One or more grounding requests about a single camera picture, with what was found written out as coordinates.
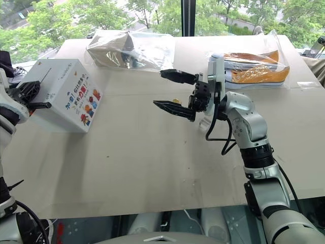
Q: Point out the white rounded robot leg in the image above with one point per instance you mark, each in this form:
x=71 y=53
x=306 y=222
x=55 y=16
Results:
x=148 y=222
x=214 y=225

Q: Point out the orange canvas sneaker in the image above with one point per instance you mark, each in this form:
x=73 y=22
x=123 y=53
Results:
x=251 y=57
x=256 y=76

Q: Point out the clear bag with cardboard box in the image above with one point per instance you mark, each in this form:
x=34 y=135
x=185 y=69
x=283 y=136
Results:
x=132 y=50

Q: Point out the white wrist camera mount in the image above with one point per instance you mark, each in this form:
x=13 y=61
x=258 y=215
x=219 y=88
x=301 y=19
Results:
x=10 y=106
x=215 y=68

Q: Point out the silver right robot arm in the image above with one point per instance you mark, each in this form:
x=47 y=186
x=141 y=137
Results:
x=254 y=119

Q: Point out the clear bag with orange shoes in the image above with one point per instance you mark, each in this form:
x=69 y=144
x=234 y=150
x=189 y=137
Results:
x=256 y=68

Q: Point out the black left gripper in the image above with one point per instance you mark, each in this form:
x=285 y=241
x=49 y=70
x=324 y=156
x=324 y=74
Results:
x=14 y=94

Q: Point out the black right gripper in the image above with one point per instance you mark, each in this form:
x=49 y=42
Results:
x=201 y=96

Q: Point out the black window frame post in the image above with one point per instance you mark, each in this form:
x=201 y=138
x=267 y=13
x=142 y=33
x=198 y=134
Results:
x=188 y=17

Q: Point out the white box with colourful print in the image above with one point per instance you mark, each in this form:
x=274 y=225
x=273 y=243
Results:
x=68 y=94

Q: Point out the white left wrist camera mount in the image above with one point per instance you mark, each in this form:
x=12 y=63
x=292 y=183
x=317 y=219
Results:
x=10 y=106

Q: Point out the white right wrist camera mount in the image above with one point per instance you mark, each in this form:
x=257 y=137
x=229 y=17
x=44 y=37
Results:
x=215 y=68

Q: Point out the beige fabric seat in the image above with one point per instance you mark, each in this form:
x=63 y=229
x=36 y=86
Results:
x=317 y=68

